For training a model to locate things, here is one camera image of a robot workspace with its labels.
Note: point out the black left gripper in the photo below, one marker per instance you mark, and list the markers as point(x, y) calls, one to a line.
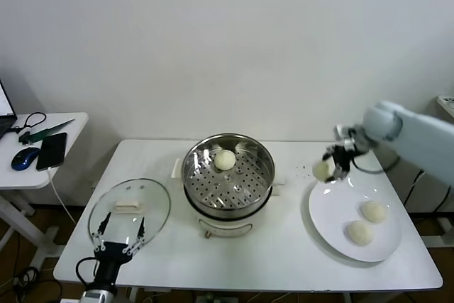
point(110, 257)

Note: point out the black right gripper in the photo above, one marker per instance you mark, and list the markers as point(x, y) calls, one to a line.
point(342, 161)

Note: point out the white steamed baozi bun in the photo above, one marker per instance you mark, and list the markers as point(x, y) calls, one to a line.
point(360, 233)
point(224, 160)
point(322, 171)
point(374, 211)

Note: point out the round glass pot lid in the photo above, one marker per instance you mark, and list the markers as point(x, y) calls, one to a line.
point(152, 207)

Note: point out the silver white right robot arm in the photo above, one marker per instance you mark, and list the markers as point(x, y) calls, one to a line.
point(418, 129)

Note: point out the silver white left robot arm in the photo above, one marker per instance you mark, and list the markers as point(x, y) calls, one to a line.
point(101, 294)

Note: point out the stainless steel steamer basket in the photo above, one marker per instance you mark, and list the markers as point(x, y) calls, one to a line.
point(248, 182)

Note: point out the large white plate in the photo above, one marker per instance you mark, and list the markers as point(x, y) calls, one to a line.
point(330, 210)

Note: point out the white electric cooker base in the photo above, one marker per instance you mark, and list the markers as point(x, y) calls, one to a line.
point(227, 226)

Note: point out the black smartphone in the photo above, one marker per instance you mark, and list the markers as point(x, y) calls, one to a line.
point(51, 150)

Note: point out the small white side table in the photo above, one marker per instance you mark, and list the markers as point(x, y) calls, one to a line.
point(76, 129)

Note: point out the blue computer mouse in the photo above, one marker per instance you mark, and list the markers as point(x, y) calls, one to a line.
point(24, 158)

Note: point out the black laptop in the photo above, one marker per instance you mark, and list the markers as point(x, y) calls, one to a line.
point(5, 122)

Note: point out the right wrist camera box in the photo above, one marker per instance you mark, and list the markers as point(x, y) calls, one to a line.
point(342, 133)

